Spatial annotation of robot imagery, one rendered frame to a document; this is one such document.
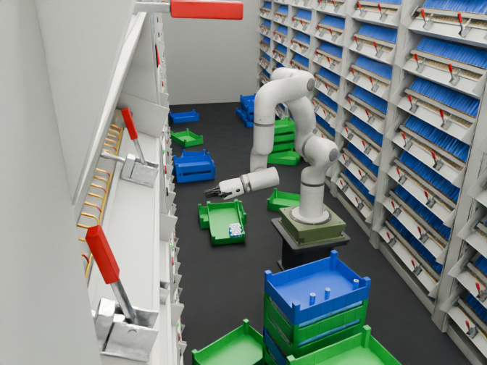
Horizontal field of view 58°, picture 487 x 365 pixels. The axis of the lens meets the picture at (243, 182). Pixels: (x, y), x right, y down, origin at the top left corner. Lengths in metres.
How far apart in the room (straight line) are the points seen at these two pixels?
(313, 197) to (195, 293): 0.78
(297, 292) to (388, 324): 0.78
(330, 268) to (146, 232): 1.34
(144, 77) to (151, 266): 0.36
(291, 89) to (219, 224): 1.24
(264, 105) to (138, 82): 1.20
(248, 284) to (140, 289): 2.06
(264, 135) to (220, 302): 0.90
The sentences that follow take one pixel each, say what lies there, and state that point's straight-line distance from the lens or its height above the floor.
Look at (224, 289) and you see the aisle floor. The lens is 2.39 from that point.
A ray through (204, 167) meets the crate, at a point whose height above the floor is 0.11.
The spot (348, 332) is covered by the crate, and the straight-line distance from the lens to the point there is 1.68.
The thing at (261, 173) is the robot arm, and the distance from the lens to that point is 1.96.
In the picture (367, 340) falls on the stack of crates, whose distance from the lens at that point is 1.55.
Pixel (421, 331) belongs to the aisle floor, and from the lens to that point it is 2.30.
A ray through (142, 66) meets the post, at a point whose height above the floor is 1.36.
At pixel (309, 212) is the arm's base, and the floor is 0.41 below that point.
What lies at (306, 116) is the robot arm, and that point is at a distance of 2.02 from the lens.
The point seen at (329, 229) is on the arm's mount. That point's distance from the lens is 2.25.
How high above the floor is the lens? 1.48
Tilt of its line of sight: 25 degrees down
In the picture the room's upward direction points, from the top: straight up
